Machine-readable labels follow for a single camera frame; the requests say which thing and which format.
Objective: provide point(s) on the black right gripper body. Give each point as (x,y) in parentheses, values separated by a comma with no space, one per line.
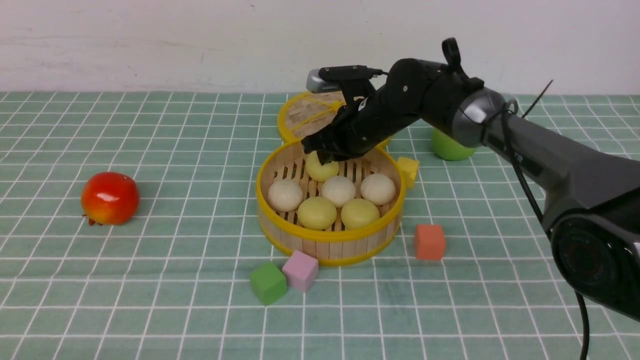
(363,126)

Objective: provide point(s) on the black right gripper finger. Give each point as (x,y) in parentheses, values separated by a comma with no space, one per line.
(314,158)
(330,157)

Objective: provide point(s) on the yellow bun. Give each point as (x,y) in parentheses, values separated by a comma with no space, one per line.
(320,173)
(317,213)
(358,213)

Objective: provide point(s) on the white bun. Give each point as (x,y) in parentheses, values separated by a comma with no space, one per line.
(285,195)
(378,189)
(338,190)

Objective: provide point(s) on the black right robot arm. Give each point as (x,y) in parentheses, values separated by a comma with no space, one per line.
(592,198)

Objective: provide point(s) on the woven bamboo steamer lid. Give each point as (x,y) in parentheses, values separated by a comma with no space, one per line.
(306,113)

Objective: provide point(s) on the bamboo steamer tray yellow rim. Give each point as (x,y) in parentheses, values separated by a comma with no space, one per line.
(335,246)

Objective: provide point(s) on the yellow cube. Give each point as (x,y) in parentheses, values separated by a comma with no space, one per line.
(410,170)

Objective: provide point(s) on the green toy apple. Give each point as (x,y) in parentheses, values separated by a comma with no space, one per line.
(448,149)

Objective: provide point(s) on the pink cube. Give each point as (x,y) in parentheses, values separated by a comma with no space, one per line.
(300,271)

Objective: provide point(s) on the orange cube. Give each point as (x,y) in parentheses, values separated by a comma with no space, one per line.
(429,242)

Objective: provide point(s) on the green cube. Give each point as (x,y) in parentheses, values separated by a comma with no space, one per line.
(268,282)

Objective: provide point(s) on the green checked tablecloth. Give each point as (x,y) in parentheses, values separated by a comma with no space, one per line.
(172,283)

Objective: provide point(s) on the red toy pomegranate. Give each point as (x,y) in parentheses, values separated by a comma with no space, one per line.
(110,198)

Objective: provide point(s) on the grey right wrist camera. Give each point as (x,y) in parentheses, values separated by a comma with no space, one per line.
(329,79)

